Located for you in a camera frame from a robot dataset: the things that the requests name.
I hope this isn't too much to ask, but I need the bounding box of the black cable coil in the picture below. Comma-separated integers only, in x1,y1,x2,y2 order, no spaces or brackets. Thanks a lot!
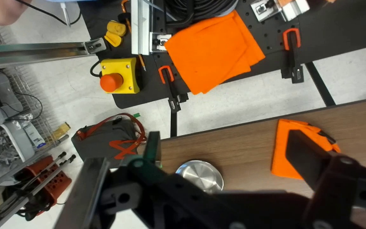
162,0,238,26

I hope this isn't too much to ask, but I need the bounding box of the black perforated base board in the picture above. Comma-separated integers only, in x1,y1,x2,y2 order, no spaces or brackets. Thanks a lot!
78,0,366,109

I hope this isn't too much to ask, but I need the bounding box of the white aluminium rail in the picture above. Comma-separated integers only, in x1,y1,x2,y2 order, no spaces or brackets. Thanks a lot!
129,0,172,56

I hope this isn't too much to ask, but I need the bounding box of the gray bag with red straps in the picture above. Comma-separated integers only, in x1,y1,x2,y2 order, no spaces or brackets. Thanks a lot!
71,112,148,168

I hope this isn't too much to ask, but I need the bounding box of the gray metal bar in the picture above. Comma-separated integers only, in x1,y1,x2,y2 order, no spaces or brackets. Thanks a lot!
53,156,111,229

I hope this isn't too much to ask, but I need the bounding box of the folded orange cloth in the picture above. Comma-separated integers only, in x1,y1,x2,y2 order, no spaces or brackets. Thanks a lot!
163,10,266,95

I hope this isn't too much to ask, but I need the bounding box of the silver metal pan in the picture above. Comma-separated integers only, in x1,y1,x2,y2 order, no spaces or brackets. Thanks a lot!
174,159,226,196

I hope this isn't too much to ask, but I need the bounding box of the thin black cable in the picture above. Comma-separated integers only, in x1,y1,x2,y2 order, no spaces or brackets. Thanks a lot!
16,0,83,26

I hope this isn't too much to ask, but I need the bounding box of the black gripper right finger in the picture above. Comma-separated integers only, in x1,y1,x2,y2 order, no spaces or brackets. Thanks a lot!
284,128,366,229

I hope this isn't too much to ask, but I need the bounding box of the long aluminium extrusion bar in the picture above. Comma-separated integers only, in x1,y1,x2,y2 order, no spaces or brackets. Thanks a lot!
0,37,106,71

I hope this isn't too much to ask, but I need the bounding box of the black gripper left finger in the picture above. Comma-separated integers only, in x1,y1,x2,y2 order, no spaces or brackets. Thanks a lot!
124,129,180,188

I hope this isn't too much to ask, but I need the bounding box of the silver metal bracket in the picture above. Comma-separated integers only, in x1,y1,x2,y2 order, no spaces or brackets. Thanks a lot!
248,0,311,23

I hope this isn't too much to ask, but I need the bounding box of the red tool holder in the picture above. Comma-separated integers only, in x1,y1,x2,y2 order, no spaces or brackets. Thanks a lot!
12,154,73,204

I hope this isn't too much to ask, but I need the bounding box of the yellow plastic piece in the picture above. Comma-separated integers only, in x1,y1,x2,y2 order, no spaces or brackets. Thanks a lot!
105,19,128,38
102,30,123,48

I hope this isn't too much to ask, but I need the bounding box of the orange black bar clamp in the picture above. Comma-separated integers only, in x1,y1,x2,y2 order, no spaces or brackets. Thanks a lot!
156,63,189,112
280,26,304,84

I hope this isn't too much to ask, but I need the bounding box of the orange towel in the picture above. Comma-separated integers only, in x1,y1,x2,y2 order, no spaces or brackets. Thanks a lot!
269,118,341,182

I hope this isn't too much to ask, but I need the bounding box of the white wire shelf rack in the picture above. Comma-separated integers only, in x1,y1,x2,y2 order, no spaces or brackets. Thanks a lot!
0,67,72,189

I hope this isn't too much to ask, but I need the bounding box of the yellow emergency stop box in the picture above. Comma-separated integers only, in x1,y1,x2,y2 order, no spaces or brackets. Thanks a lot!
99,57,142,95

